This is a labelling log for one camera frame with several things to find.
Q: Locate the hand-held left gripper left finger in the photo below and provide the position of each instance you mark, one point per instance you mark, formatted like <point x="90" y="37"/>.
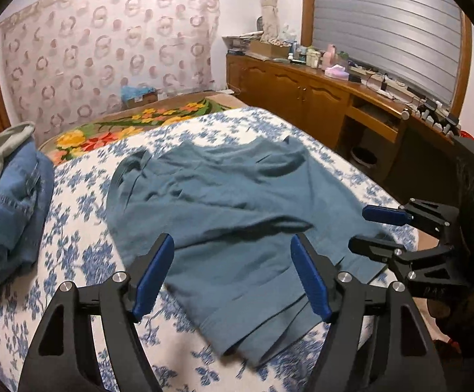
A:
<point x="153" y="277"/>

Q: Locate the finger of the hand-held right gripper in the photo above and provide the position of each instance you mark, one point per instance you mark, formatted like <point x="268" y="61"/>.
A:
<point x="384" y="214"/>
<point x="373" y="248"/>

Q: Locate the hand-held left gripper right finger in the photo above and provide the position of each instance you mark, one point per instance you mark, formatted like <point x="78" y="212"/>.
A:
<point x="310" y="277"/>

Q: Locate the teal pants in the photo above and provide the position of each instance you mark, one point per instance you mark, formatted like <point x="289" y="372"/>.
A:
<point x="229" y="212"/>

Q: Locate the dark waste bin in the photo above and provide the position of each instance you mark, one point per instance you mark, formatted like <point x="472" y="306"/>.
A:
<point x="363" y="157"/>

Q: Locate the blue floral white bedspread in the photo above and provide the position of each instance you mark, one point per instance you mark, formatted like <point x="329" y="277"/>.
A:
<point x="82" y="232"/>

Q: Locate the black desk gadget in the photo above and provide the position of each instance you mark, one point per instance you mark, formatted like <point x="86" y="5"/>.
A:
<point x="439" y="116"/>

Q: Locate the white power strip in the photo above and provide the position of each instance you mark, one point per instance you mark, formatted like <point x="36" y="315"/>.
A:
<point x="394" y="84"/>

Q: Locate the yellow red flower blanket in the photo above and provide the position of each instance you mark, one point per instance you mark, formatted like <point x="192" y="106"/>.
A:
<point x="98" y="139"/>

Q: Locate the pink tissue box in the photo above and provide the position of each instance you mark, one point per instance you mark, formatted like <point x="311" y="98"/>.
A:
<point x="337" y="72"/>

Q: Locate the wooden sideboard cabinet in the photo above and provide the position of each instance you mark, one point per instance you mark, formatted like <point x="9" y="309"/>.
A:
<point x="294" y="90"/>

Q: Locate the folded blue jeans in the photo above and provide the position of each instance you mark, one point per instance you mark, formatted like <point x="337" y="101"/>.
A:
<point x="14" y="204"/>

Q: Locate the pink bottle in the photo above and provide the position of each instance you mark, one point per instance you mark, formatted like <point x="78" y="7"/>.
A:
<point x="330" y="55"/>

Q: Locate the cardboard box with blue cloth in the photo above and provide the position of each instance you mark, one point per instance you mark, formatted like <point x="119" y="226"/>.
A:
<point x="139" y="96"/>

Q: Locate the open cardboard box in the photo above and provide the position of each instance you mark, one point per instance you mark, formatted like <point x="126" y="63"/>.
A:
<point x="267" y="49"/>

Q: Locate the stack of papers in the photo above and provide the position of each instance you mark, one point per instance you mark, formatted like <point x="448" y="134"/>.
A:
<point x="241" y="41"/>

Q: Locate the beige tied curtain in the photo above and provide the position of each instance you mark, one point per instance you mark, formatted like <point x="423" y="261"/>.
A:
<point x="269" y="4"/>

